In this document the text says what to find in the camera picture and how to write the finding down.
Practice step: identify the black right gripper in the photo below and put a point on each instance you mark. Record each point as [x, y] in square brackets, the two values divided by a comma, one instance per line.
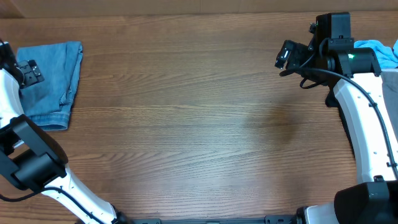
[298, 55]

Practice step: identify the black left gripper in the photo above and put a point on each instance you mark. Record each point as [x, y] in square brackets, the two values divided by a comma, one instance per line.
[32, 73]

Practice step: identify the light blue denim jeans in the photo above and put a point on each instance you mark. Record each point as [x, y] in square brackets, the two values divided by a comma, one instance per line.
[49, 103]

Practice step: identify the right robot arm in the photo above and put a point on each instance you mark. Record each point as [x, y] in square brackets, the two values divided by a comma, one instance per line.
[363, 93]

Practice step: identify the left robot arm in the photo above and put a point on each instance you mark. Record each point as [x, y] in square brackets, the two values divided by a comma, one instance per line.
[31, 159]

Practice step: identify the black garment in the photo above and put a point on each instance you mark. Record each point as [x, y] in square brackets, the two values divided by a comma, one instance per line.
[331, 102]

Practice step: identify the light blue cloth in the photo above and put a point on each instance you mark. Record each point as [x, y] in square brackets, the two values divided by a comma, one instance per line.
[386, 56]

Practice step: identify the grey trousers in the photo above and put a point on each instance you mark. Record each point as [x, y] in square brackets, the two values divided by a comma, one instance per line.
[389, 87]

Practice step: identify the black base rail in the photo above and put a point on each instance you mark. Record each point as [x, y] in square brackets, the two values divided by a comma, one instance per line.
[211, 221]

